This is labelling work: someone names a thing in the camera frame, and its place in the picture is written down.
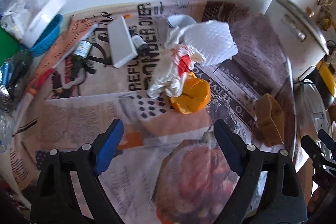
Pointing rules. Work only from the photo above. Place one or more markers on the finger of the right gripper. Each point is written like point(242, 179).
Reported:
point(327, 141)
point(324, 168)

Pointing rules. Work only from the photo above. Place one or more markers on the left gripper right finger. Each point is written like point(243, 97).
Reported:
point(282, 199)

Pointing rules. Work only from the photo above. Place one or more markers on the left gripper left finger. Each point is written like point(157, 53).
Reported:
point(55, 199)

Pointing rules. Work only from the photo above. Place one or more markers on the dark green bottle white label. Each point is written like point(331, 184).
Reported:
point(80, 60)

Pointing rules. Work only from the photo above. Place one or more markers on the white paper towel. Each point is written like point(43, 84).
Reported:
point(211, 38)

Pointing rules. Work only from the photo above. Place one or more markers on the white rectangular box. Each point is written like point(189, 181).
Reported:
point(122, 48)

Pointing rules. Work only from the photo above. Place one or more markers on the white red plastic bag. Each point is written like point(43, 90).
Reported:
point(171, 71)

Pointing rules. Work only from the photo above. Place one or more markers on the small dark bottle white label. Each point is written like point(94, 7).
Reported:
point(141, 46)

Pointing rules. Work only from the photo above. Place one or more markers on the blue white yogurt cup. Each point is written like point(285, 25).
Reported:
point(180, 21)

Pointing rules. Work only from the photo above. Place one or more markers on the metal basin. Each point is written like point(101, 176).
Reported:
point(311, 113)

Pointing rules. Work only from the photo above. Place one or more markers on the yellow black kettle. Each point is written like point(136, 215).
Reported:
point(328, 77)

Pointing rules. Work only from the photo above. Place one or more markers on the white rice cooker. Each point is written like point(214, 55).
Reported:
point(301, 40)

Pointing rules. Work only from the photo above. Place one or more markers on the red white pen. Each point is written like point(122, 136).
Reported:
point(29, 96)

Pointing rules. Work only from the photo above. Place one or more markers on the metal strainer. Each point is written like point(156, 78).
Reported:
point(14, 79)

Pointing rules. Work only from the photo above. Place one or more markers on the green box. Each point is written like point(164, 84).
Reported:
point(8, 46)

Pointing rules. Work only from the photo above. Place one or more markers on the blue plastic basket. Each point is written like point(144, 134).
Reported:
point(48, 37)

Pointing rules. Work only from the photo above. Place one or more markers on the newspaper print table cloth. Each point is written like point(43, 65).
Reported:
point(166, 169)

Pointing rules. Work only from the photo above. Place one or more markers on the orange booklet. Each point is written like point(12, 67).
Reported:
point(64, 45)

